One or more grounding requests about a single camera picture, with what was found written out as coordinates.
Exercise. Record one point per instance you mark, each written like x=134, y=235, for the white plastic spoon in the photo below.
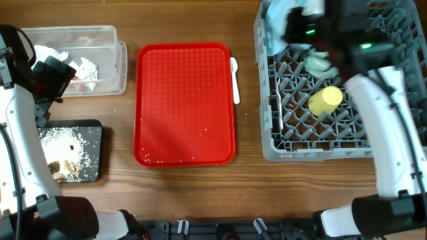
x=234, y=69

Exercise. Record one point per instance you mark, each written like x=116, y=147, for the clear plastic waste bin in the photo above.
x=97, y=43

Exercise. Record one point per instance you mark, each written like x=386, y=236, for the white napkin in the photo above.
x=88, y=71
x=43, y=52

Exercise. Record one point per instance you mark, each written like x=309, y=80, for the rice and food scraps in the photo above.
x=65, y=155

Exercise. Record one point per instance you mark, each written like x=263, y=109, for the grey dishwasher rack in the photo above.
x=339, y=134

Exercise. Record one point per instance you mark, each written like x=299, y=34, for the light blue plate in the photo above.
x=275, y=23

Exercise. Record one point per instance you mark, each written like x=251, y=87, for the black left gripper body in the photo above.
x=53, y=80

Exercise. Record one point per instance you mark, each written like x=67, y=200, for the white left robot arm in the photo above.
x=32, y=204

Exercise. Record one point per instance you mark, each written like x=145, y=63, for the light green bowl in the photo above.
x=312, y=7
x=317, y=64

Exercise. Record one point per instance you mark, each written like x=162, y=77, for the white plastic fork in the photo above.
x=281, y=124

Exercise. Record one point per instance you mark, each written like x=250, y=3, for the yellow plastic cup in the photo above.
x=325, y=101

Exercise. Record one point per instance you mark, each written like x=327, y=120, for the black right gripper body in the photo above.
x=299, y=30

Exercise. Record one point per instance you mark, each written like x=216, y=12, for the black food waste tray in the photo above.
x=92, y=130

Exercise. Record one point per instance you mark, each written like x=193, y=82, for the red plastic tray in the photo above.
x=184, y=107

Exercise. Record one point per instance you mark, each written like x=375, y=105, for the red strawberry snack wrapper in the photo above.
x=78, y=83

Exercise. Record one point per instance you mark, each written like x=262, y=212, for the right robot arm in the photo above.
x=367, y=59

